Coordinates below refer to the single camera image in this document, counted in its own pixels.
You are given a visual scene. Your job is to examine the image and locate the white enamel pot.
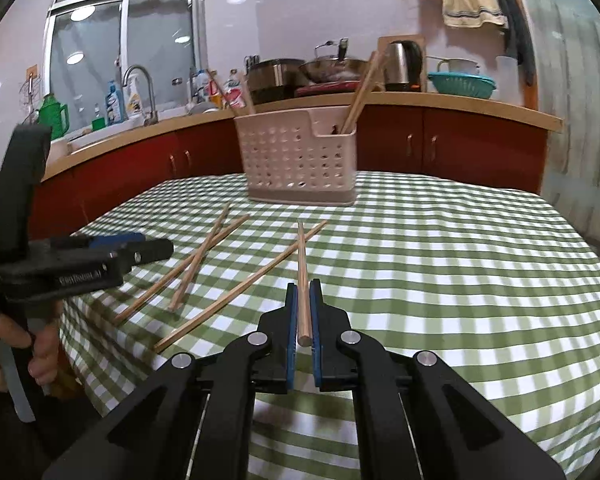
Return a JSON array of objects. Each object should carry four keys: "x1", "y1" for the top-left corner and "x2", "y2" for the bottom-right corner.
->
[{"x1": 426, "y1": 56, "x2": 481, "y2": 79}]

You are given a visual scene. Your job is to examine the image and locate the steel wok with lid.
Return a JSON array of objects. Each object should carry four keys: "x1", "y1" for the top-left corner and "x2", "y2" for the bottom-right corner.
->
[{"x1": 299, "y1": 38, "x2": 372, "y2": 85}]

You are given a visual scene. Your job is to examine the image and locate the teal plastic colander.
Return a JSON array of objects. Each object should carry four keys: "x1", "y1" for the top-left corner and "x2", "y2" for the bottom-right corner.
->
[{"x1": 427, "y1": 71, "x2": 497, "y2": 101}]

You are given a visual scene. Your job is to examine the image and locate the steel faucet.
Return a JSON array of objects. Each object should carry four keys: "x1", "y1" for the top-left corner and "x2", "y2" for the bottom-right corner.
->
[{"x1": 122, "y1": 64, "x2": 160, "y2": 127}]

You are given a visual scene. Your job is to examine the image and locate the green thermos jug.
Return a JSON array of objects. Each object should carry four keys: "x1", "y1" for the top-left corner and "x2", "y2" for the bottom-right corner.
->
[{"x1": 37, "y1": 93, "x2": 71, "y2": 141}]

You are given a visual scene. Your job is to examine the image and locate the aluminium sliding window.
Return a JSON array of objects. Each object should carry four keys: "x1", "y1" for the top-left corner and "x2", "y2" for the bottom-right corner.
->
[{"x1": 45, "y1": 0, "x2": 202, "y2": 127}]

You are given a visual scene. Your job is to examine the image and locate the white spray bottle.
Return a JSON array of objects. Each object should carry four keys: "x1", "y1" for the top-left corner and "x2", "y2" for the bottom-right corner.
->
[{"x1": 124, "y1": 72, "x2": 145, "y2": 121}]

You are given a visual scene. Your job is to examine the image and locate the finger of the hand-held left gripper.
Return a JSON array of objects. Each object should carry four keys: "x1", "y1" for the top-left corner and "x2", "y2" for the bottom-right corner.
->
[
  {"x1": 107, "y1": 238, "x2": 175, "y2": 275},
  {"x1": 70, "y1": 232, "x2": 147, "y2": 255}
]

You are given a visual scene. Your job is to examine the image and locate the translucent plastic container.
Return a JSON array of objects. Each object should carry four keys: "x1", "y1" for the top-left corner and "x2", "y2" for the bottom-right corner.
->
[{"x1": 494, "y1": 54, "x2": 524, "y2": 106}]

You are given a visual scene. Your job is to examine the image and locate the wall hook with hanging tool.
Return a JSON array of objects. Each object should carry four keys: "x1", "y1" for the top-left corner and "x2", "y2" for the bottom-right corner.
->
[{"x1": 22, "y1": 64, "x2": 44, "y2": 122}]

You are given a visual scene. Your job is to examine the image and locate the cooking oil bottle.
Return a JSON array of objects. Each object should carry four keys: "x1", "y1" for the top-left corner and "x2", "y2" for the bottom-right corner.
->
[{"x1": 206, "y1": 72, "x2": 224, "y2": 109}]

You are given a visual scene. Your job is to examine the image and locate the wooden cutting board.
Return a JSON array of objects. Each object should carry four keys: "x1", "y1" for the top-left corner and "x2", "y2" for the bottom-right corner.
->
[{"x1": 377, "y1": 34, "x2": 428, "y2": 92}]

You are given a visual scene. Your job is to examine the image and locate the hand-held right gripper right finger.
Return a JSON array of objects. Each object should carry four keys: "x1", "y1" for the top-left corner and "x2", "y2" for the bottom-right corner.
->
[{"x1": 309, "y1": 278, "x2": 568, "y2": 480}]

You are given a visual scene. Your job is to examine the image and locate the pink perforated utensil basket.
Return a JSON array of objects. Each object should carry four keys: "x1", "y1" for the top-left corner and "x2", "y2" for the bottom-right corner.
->
[{"x1": 233, "y1": 106, "x2": 359, "y2": 207}]

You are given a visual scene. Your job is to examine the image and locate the red kitchen cabinets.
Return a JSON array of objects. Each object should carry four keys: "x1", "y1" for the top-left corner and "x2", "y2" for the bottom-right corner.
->
[{"x1": 0, "y1": 92, "x2": 565, "y2": 242}]

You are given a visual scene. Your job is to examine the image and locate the steel sink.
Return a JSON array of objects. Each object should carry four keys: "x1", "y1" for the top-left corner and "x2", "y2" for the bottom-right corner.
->
[{"x1": 67, "y1": 121, "x2": 154, "y2": 154}]

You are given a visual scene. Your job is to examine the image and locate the dark rice cooker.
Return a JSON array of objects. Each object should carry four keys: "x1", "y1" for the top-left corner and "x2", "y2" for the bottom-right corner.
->
[{"x1": 247, "y1": 58, "x2": 307, "y2": 104}]

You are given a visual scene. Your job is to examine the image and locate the red induction cooker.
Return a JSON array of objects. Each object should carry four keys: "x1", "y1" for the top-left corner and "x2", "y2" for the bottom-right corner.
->
[{"x1": 294, "y1": 81, "x2": 382, "y2": 97}]

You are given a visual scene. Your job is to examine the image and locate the dark hanging cloth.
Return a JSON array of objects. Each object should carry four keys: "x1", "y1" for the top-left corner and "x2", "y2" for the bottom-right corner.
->
[{"x1": 490, "y1": 0, "x2": 536, "y2": 86}]

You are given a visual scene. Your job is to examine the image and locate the person's left hand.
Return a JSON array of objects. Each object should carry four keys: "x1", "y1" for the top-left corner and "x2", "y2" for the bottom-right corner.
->
[{"x1": 0, "y1": 310, "x2": 64, "y2": 397}]

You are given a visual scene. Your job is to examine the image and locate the green checkered tablecloth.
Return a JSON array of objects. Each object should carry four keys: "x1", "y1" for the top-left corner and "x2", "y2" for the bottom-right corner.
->
[{"x1": 60, "y1": 171, "x2": 600, "y2": 480}]

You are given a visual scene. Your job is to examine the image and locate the pink refill pouch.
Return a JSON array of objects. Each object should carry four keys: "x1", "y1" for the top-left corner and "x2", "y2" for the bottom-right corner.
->
[{"x1": 223, "y1": 70, "x2": 246, "y2": 110}]

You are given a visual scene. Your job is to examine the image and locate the blue dish soap bottle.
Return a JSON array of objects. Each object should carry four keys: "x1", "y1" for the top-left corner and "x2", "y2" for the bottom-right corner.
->
[{"x1": 105, "y1": 80, "x2": 124, "y2": 126}]

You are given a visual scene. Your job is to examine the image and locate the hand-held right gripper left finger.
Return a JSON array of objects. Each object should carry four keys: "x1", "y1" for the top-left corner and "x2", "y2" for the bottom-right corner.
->
[{"x1": 42, "y1": 282, "x2": 301, "y2": 480}]

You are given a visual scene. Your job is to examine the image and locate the wood framed glass door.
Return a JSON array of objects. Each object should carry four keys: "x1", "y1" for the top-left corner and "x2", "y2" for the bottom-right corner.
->
[{"x1": 495, "y1": 0, "x2": 600, "y2": 242}]

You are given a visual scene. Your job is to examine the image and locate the white bottle with blue cap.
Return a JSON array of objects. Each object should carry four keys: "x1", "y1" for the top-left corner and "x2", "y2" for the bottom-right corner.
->
[{"x1": 188, "y1": 68, "x2": 207, "y2": 106}]

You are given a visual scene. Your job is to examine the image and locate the steel electric kettle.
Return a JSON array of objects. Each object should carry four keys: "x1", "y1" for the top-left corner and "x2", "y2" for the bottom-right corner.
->
[{"x1": 383, "y1": 39, "x2": 425, "y2": 93}]

